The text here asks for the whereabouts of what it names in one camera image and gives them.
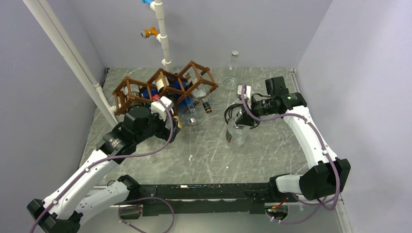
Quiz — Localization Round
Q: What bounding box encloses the coiled black cable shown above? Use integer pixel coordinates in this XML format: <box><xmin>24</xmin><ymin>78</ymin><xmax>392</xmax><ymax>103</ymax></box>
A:
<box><xmin>223</xmin><ymin>102</ymin><xmax>261</xmax><ymax>129</ymax></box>

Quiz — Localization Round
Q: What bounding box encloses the clear glass bottle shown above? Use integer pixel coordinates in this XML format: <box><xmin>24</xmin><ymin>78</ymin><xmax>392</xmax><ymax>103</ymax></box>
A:
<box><xmin>225</xmin><ymin>112</ymin><xmax>251</xmax><ymax>148</ymax></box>
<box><xmin>223</xmin><ymin>50</ymin><xmax>240</xmax><ymax>90</ymax></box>

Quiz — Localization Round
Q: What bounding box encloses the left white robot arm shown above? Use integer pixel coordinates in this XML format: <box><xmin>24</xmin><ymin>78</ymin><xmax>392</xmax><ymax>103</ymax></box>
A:
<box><xmin>27</xmin><ymin>100</ymin><xmax>177</xmax><ymax>233</ymax></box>

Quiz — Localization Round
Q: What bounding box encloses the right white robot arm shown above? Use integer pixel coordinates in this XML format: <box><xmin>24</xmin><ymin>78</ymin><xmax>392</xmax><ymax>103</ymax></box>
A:
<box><xmin>236</xmin><ymin>77</ymin><xmax>351</xmax><ymax>201</ymax></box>

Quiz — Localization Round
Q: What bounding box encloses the white pvc pipe stand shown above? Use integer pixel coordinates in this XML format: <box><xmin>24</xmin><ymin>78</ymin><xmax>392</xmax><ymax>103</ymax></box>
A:
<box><xmin>141</xmin><ymin>0</ymin><xmax>172</xmax><ymax>71</ymax></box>

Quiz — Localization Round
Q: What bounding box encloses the clear bottle black cap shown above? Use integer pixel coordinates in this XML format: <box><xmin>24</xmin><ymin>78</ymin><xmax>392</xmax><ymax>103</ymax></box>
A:
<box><xmin>192</xmin><ymin>88</ymin><xmax>212</xmax><ymax>114</ymax></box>

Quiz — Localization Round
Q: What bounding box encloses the orange pipe fitting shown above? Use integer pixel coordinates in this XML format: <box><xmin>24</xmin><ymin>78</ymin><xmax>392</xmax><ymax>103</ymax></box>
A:
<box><xmin>141</xmin><ymin>27</ymin><xmax>159</xmax><ymax>38</ymax></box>

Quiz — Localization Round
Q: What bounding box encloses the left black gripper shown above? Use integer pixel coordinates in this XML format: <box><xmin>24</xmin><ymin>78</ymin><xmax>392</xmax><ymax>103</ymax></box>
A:
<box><xmin>135</xmin><ymin>101</ymin><xmax>180</xmax><ymax>144</ymax></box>

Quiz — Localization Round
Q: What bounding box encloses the brown wooden wine rack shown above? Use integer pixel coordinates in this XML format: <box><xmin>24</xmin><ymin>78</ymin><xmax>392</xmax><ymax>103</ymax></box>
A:
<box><xmin>112</xmin><ymin>61</ymin><xmax>218</xmax><ymax>115</ymax></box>

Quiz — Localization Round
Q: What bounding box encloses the white diagonal pole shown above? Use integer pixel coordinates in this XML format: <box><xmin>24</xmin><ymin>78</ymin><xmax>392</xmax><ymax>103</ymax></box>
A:
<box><xmin>23</xmin><ymin>0</ymin><xmax>118</xmax><ymax>127</ymax></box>

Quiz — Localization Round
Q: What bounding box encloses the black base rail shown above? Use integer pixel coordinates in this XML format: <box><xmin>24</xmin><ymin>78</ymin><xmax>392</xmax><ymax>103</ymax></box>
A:
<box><xmin>120</xmin><ymin>183</ymin><xmax>292</xmax><ymax>216</ymax></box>

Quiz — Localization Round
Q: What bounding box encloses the blue labelled clear bottle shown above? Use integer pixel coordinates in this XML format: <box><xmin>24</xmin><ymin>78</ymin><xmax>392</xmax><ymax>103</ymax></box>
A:
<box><xmin>150</xmin><ymin>72</ymin><xmax>197</xmax><ymax>124</ymax></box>

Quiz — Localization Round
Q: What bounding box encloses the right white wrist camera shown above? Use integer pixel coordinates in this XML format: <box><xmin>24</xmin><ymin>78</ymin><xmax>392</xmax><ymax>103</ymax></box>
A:
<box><xmin>237</xmin><ymin>85</ymin><xmax>252</xmax><ymax>101</ymax></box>

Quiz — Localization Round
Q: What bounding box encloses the dark bottle gold foil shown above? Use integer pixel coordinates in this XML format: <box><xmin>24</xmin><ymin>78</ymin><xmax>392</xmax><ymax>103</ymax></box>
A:
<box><xmin>173</xmin><ymin>115</ymin><xmax>182</xmax><ymax>130</ymax></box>

